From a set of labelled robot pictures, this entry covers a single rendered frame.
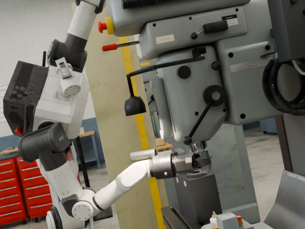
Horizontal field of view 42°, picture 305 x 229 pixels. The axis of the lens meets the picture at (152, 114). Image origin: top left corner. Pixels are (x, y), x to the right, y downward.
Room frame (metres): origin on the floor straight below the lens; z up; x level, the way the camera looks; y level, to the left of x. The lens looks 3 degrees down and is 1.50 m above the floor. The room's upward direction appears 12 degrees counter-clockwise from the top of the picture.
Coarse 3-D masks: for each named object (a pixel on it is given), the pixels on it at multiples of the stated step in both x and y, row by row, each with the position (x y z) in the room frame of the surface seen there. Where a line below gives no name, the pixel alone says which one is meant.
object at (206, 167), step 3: (207, 153) 1.39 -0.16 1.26; (198, 156) 1.38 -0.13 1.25; (201, 156) 1.38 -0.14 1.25; (204, 156) 1.38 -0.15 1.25; (207, 156) 1.38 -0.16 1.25; (207, 165) 1.38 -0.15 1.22; (210, 165) 1.39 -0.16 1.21; (198, 168) 1.40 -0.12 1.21; (201, 168) 1.38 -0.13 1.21; (204, 168) 1.38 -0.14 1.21; (207, 168) 1.38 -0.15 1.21; (210, 168) 1.39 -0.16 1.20
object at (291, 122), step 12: (288, 72) 1.44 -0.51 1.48; (288, 84) 1.45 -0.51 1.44; (300, 84) 1.36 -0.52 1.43; (288, 96) 1.47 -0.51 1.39; (276, 120) 1.59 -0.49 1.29; (288, 120) 1.50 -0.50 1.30; (300, 120) 1.42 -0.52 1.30; (288, 132) 1.52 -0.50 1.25; (300, 132) 1.43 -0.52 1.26; (288, 144) 1.54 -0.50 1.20; (300, 144) 1.45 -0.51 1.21; (288, 156) 1.55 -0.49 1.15; (300, 156) 1.46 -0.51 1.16; (288, 168) 1.57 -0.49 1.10; (300, 168) 1.48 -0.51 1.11
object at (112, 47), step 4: (112, 44) 1.46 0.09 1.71; (116, 44) 1.46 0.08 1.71; (120, 44) 1.47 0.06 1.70; (124, 44) 1.47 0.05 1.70; (128, 44) 1.47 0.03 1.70; (132, 44) 1.47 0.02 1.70; (136, 44) 1.48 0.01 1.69; (104, 48) 1.45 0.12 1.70; (108, 48) 1.46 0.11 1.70; (112, 48) 1.46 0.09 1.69; (116, 48) 1.46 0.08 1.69
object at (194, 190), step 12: (180, 180) 1.75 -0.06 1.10; (192, 180) 1.64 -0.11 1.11; (204, 180) 1.66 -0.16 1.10; (180, 192) 1.79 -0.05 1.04; (192, 192) 1.64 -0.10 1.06; (204, 192) 1.65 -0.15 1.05; (216, 192) 1.67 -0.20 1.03; (180, 204) 1.82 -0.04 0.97; (192, 204) 1.66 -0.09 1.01; (204, 204) 1.65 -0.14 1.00; (216, 204) 1.67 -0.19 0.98; (192, 216) 1.69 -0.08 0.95; (204, 216) 1.65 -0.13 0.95
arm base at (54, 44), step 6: (54, 42) 1.65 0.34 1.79; (54, 48) 1.64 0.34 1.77; (48, 54) 1.67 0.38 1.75; (54, 54) 1.64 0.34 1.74; (84, 54) 1.69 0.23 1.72; (48, 60) 1.67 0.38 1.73; (54, 60) 1.64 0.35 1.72; (84, 60) 1.69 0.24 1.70; (72, 66) 1.67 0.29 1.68; (78, 66) 1.69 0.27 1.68
